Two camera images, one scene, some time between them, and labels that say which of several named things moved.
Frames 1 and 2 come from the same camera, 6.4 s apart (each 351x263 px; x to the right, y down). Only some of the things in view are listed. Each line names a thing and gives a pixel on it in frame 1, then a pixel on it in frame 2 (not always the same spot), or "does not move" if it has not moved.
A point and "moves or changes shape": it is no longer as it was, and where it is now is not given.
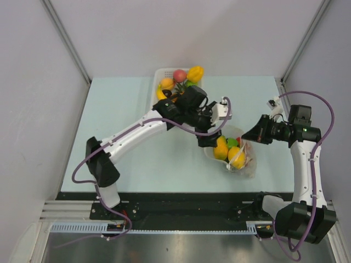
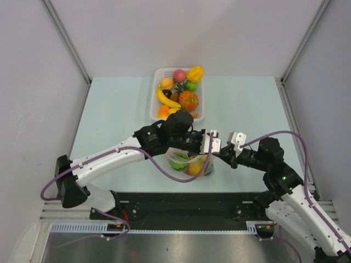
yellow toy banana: x=160 y=95 does not move
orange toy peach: x=167 y=84 does not move
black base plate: x=158 y=206 does not move
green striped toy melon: x=231 y=142 moves or changes shape
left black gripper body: x=201 y=121 -> x=189 y=142
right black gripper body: x=272 y=130 -> x=247 y=158
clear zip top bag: x=236 y=153 moves or changes shape
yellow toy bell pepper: x=195 y=73 does not move
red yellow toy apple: x=247 y=148 moves or changes shape
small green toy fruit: x=188 y=83 does not move
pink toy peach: x=180 y=75 does not move
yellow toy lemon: x=236 y=157 moves or changes shape
